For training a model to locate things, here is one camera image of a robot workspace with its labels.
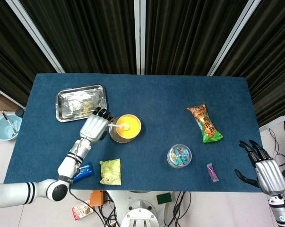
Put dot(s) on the white plastic spoon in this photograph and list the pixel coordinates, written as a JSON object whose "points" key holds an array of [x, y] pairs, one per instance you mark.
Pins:
{"points": [[124, 127]]}

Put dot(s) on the white frame post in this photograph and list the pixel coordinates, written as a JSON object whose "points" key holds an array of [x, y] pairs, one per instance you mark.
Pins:
{"points": [[234, 37], [36, 35], [140, 35]]}

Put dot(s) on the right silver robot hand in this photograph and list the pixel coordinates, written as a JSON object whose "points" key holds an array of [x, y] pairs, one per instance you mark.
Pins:
{"points": [[271, 175]]}

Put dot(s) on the orange box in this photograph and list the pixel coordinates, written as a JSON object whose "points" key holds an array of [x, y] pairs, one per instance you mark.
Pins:
{"points": [[97, 198]]}

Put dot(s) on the black round object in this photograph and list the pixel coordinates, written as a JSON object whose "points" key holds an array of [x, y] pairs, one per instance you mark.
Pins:
{"points": [[20, 112]]}

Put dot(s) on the blue felt table cloth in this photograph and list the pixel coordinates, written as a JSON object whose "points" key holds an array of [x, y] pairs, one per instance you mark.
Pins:
{"points": [[156, 99]]}

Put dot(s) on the red white food packet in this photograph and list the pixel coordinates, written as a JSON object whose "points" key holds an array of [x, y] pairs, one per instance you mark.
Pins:
{"points": [[82, 210]]}

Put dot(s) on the orange green snack bag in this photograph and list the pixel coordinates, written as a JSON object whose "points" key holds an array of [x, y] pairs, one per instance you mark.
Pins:
{"points": [[207, 125]]}

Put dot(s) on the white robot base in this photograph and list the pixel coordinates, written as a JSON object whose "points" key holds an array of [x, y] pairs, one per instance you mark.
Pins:
{"points": [[140, 205]]}

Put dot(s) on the black pleated curtain panel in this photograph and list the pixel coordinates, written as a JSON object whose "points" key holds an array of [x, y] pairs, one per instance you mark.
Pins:
{"points": [[85, 35], [187, 35], [10, 59], [270, 59]]}

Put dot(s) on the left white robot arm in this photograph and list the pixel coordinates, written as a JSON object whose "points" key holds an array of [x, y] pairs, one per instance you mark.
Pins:
{"points": [[14, 192]]}

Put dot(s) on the clear round candy container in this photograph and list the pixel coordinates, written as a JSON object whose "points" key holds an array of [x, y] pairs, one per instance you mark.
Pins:
{"points": [[179, 156]]}

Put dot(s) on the green block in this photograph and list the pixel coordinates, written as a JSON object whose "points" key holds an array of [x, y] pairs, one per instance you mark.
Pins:
{"points": [[164, 198]]}

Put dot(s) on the rectangular metal tray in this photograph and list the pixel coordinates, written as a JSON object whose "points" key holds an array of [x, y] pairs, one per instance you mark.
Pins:
{"points": [[73, 101]]}

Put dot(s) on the light blue bowl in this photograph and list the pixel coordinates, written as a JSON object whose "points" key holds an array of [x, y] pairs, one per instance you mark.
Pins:
{"points": [[2, 130]]}

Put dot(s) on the yellow green snack packet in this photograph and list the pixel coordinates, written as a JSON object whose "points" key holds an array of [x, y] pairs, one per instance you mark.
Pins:
{"points": [[110, 171]]}

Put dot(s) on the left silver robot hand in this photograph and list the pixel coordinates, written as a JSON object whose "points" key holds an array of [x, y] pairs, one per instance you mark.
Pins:
{"points": [[93, 126]]}

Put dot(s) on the small pink candy packet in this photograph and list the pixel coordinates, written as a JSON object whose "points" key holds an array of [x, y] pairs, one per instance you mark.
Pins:
{"points": [[212, 172]]}

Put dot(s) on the metal bowl of yellow sauce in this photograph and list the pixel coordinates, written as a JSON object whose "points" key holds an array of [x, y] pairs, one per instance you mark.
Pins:
{"points": [[130, 134]]}

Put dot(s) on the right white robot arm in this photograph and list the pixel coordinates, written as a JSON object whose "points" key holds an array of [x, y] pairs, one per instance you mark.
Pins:
{"points": [[280, 210]]}

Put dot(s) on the blue cookie packet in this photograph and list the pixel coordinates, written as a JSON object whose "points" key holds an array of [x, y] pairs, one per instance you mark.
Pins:
{"points": [[86, 170]]}

